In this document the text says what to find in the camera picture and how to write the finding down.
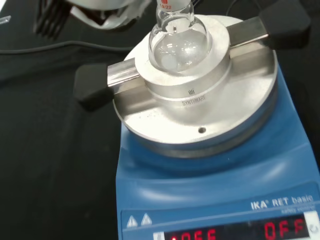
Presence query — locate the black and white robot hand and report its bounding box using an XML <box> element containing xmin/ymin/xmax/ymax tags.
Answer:
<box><xmin>32</xmin><ymin>0</ymin><xmax>152</xmax><ymax>41</ymax></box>

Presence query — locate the clear round-bottom flask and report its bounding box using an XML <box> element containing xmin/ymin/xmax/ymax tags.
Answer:
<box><xmin>148</xmin><ymin>0</ymin><xmax>214</xmax><ymax>73</ymax></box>

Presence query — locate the black bench cloth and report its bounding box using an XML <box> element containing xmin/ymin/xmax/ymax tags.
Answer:
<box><xmin>0</xmin><ymin>0</ymin><xmax>320</xmax><ymax>240</ymax></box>

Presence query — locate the black heater cable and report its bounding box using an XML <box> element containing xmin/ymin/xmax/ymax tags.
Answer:
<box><xmin>0</xmin><ymin>41</ymin><xmax>141</xmax><ymax>55</ymax></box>

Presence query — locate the thin black cable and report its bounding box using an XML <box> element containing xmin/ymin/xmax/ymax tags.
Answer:
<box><xmin>224</xmin><ymin>0</ymin><xmax>251</xmax><ymax>22</ymax></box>

